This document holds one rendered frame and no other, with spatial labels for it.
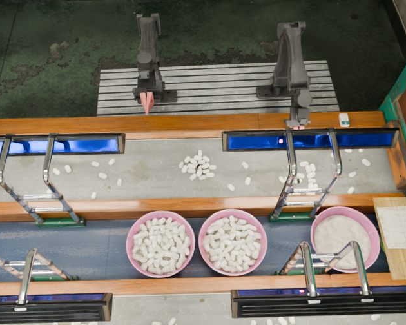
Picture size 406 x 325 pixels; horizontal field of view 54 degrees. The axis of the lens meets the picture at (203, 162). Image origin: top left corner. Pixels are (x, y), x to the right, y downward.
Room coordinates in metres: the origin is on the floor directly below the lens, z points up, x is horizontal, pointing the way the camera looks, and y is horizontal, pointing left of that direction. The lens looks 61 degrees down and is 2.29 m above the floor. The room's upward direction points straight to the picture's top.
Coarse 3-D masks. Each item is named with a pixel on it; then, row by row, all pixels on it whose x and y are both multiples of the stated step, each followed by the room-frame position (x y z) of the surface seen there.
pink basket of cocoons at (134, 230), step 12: (144, 216) 0.59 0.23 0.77; (156, 216) 0.60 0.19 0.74; (168, 216) 0.60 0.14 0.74; (180, 216) 0.59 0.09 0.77; (132, 228) 0.54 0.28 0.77; (132, 240) 0.50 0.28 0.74; (192, 240) 0.50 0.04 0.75; (192, 252) 0.44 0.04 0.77; (156, 276) 0.35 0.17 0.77; (168, 276) 0.35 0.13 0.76
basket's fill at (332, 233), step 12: (336, 216) 0.61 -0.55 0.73; (324, 228) 0.55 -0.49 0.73; (336, 228) 0.55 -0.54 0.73; (348, 228) 0.55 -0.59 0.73; (360, 228) 0.55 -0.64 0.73; (324, 240) 0.50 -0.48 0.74; (336, 240) 0.50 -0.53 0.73; (348, 240) 0.50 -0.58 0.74; (360, 240) 0.50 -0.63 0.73; (324, 252) 0.45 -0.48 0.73; (336, 252) 0.45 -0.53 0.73; (336, 264) 0.41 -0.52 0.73; (348, 264) 0.40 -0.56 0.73
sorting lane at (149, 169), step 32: (32, 160) 0.86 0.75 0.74; (64, 160) 0.86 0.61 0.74; (96, 160) 0.86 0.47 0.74; (128, 160) 0.86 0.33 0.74; (160, 160) 0.86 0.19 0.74; (224, 160) 0.86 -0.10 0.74; (256, 160) 0.86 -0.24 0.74; (320, 160) 0.86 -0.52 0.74; (352, 160) 0.86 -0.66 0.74; (384, 160) 0.86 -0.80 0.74; (0, 192) 0.71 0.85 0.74; (32, 192) 0.71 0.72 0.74; (64, 192) 0.71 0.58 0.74; (96, 192) 0.71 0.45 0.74; (128, 192) 0.71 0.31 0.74; (160, 192) 0.71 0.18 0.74; (192, 192) 0.71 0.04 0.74; (224, 192) 0.71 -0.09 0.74; (256, 192) 0.71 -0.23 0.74; (320, 192) 0.71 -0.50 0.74; (384, 192) 0.71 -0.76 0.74
